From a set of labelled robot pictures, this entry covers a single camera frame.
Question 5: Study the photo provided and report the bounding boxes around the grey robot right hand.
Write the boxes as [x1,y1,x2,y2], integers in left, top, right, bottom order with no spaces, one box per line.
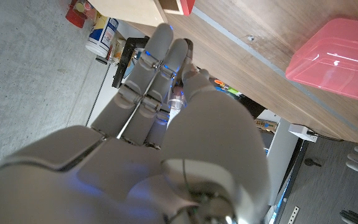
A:
[0,23,271,224]

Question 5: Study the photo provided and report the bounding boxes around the black capped lipstick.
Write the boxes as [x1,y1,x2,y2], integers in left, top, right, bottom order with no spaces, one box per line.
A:
[167,37,195,110]

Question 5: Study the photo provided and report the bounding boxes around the pink plastic tray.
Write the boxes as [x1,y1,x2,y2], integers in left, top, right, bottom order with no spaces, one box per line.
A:
[285,17,358,106]

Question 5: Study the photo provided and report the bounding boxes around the wooden box with red drawer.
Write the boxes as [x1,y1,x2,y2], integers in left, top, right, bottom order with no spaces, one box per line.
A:
[88,0,197,27]

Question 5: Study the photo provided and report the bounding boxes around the white power box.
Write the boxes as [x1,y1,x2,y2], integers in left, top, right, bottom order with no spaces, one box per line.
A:
[288,123,319,143]

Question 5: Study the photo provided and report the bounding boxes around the white shelf cabinet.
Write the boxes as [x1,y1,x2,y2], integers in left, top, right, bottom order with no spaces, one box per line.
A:
[253,108,304,206]

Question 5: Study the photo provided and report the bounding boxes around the cardboard box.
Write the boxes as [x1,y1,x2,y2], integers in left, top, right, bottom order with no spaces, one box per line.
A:
[255,118,279,134]

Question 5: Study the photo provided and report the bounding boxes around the black computer monitor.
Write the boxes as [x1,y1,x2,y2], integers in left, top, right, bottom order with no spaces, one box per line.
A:
[111,36,150,90]

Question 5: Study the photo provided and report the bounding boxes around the white tub with blue label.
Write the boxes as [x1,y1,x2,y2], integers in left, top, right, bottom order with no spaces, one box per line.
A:
[85,15,120,58]

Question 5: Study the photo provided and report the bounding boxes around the red plastic cup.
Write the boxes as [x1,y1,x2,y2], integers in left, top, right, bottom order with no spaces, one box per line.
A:
[65,0,97,29]

